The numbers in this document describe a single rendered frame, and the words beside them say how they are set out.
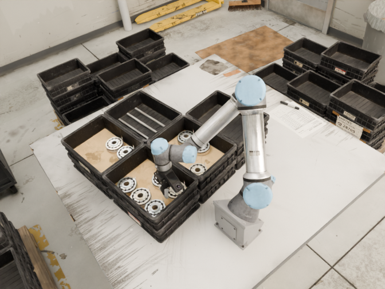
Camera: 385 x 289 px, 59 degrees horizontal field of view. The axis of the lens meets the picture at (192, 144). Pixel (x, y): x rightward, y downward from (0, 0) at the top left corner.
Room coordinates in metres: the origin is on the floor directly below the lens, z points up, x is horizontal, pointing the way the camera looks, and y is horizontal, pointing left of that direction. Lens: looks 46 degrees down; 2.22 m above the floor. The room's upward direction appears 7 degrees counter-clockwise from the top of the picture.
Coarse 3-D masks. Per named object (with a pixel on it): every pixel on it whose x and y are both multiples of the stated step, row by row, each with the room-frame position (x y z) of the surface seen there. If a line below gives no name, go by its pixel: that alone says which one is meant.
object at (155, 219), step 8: (144, 144) 1.30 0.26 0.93; (136, 152) 1.25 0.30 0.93; (112, 168) 1.16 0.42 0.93; (104, 176) 1.11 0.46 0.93; (192, 176) 1.05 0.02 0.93; (112, 184) 1.05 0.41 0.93; (192, 184) 1.00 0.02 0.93; (120, 192) 1.00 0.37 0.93; (184, 192) 0.96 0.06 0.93; (128, 200) 0.95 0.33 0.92; (176, 200) 0.92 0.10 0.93; (136, 208) 0.91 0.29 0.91; (168, 208) 0.88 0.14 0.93; (152, 216) 0.84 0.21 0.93; (160, 216) 0.85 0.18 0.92
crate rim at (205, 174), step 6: (192, 120) 1.45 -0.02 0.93; (168, 126) 1.42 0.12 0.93; (162, 132) 1.38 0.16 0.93; (222, 138) 1.28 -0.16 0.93; (150, 144) 1.30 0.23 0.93; (234, 144) 1.22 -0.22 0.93; (234, 150) 1.20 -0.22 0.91; (222, 156) 1.15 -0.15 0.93; (228, 156) 1.17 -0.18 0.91; (174, 162) 1.15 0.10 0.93; (216, 162) 1.12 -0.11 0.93; (186, 168) 1.10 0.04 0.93; (210, 168) 1.08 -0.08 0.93; (192, 174) 1.06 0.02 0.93; (204, 174) 1.05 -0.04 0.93; (198, 180) 1.03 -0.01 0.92
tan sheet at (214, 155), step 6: (174, 138) 1.42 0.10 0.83; (210, 150) 1.30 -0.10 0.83; (216, 150) 1.29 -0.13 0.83; (198, 156) 1.26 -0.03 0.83; (204, 156) 1.26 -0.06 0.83; (210, 156) 1.25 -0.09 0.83; (216, 156) 1.25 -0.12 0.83; (180, 162) 1.23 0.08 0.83; (198, 162) 1.22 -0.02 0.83; (204, 162) 1.21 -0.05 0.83; (210, 162) 1.21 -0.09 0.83
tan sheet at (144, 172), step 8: (136, 168) 1.23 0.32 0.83; (144, 168) 1.22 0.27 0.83; (152, 168) 1.21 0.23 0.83; (128, 176) 1.18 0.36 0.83; (136, 176) 1.17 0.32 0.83; (144, 176) 1.16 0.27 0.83; (144, 184) 1.11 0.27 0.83; (152, 192) 1.05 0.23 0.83; (160, 192) 1.05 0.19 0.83; (168, 200) 0.99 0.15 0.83
